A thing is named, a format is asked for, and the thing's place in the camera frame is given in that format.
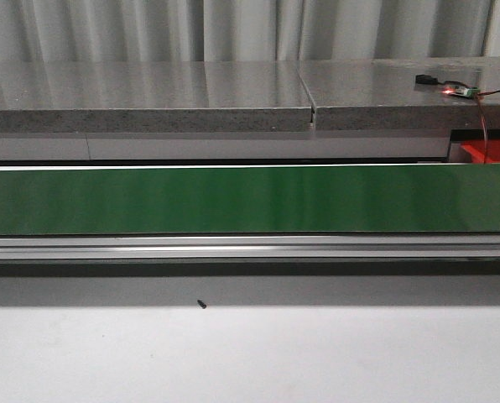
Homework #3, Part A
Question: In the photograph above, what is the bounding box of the green conveyor belt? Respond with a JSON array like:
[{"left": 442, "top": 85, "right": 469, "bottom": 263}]
[{"left": 0, "top": 164, "right": 500, "bottom": 236}]

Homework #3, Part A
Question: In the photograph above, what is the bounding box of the red brown wire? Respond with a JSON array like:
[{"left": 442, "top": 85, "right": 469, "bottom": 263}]
[{"left": 474, "top": 88, "right": 500, "bottom": 165}]

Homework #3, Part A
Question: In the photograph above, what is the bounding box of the red plastic bin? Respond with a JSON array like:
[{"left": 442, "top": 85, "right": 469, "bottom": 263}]
[{"left": 461, "top": 140, "right": 500, "bottom": 164}]

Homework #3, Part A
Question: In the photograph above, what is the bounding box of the grey stone countertop left slab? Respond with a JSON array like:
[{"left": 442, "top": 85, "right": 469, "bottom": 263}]
[{"left": 0, "top": 61, "right": 312, "bottom": 133}]

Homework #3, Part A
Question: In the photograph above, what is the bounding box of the black connector plug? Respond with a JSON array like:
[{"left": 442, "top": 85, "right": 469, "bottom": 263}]
[{"left": 414, "top": 74, "right": 440, "bottom": 86}]

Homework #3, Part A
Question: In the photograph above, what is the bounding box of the small green circuit board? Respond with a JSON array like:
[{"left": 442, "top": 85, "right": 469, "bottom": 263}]
[{"left": 442, "top": 85, "right": 480, "bottom": 99}]

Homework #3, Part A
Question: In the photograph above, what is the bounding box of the grey pleated curtain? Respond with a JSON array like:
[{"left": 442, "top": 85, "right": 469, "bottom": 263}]
[{"left": 0, "top": 1, "right": 500, "bottom": 62}]

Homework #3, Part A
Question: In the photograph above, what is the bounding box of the aluminium conveyor frame rail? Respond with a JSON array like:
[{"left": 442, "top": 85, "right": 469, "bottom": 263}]
[{"left": 0, "top": 233, "right": 500, "bottom": 262}]

